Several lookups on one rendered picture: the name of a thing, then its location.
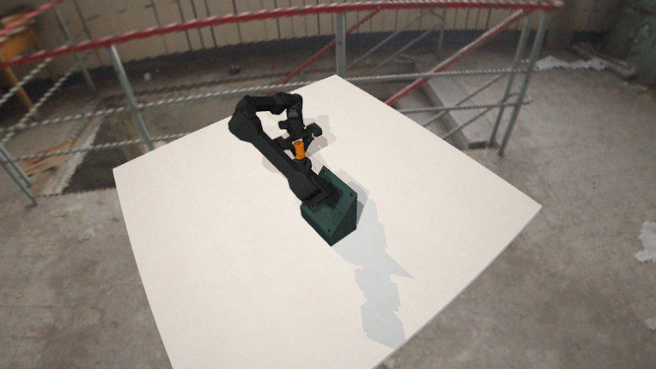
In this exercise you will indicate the orange cylinder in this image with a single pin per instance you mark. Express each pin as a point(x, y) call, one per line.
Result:
point(299, 146)

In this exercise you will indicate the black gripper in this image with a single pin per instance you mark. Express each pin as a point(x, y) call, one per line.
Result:
point(297, 132)

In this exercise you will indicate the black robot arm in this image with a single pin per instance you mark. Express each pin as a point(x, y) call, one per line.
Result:
point(245, 124)

